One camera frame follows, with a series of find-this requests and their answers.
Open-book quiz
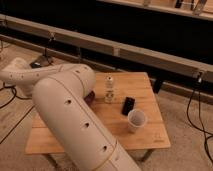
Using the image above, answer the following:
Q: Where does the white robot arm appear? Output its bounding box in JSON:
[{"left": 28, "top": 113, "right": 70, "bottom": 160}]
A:
[{"left": 0, "top": 58, "right": 141, "bottom": 171}]

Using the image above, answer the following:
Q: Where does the wooden table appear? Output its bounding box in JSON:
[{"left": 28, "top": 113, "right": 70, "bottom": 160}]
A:
[{"left": 25, "top": 71, "right": 172, "bottom": 155}]

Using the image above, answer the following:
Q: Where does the black phone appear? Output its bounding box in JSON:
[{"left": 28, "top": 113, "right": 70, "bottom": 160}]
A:
[{"left": 122, "top": 97, "right": 135, "bottom": 115}]

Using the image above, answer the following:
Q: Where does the white plastic cup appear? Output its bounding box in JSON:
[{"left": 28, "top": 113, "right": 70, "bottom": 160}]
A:
[{"left": 127, "top": 109, "right": 148, "bottom": 133}]

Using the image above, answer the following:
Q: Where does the blue power adapter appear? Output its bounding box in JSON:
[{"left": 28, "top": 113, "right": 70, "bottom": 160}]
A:
[{"left": 30, "top": 62, "right": 42, "bottom": 68}]

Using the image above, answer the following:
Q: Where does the black floor cable left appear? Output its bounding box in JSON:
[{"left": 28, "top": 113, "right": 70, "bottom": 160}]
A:
[{"left": 0, "top": 83, "right": 36, "bottom": 145}]

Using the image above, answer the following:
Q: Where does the black cable right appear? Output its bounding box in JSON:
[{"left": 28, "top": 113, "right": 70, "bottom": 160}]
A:
[{"left": 186, "top": 73, "right": 213, "bottom": 164}]

